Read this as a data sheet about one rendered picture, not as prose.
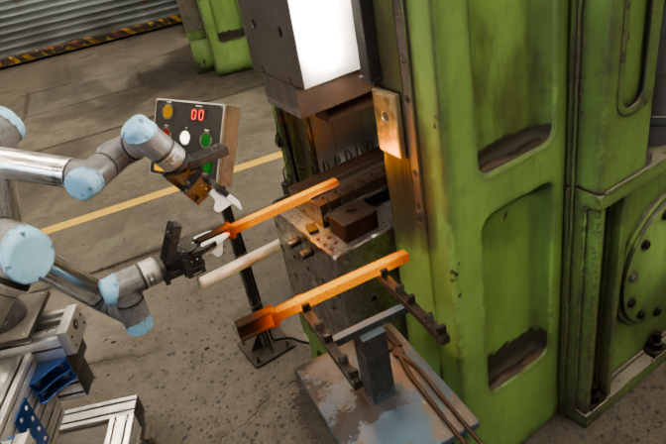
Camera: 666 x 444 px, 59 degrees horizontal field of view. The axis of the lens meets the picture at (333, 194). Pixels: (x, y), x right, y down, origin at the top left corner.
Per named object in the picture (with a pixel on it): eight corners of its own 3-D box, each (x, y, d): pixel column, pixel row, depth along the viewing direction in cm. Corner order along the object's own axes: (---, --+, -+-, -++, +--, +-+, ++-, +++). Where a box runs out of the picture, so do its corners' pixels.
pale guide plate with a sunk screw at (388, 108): (400, 160, 149) (392, 96, 141) (379, 149, 156) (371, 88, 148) (407, 156, 150) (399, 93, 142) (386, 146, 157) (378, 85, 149)
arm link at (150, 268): (134, 258, 160) (143, 272, 154) (151, 251, 162) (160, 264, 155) (143, 279, 163) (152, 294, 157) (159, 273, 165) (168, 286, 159)
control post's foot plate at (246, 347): (256, 371, 258) (251, 356, 253) (235, 344, 275) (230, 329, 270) (298, 346, 266) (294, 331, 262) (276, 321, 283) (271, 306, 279)
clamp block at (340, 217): (347, 244, 168) (343, 225, 165) (330, 233, 175) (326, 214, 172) (380, 227, 173) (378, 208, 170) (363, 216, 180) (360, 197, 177)
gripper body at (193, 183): (190, 197, 163) (158, 171, 155) (211, 173, 164) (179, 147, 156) (200, 207, 157) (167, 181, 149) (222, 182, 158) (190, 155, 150)
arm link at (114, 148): (79, 160, 146) (109, 145, 141) (105, 140, 155) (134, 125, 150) (99, 185, 149) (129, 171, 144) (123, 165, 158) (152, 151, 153)
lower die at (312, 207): (324, 228, 178) (319, 204, 174) (291, 204, 193) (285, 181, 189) (430, 174, 195) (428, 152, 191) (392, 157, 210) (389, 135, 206)
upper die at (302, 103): (301, 119, 160) (294, 86, 155) (268, 102, 175) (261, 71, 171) (420, 71, 177) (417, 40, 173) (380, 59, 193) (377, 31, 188)
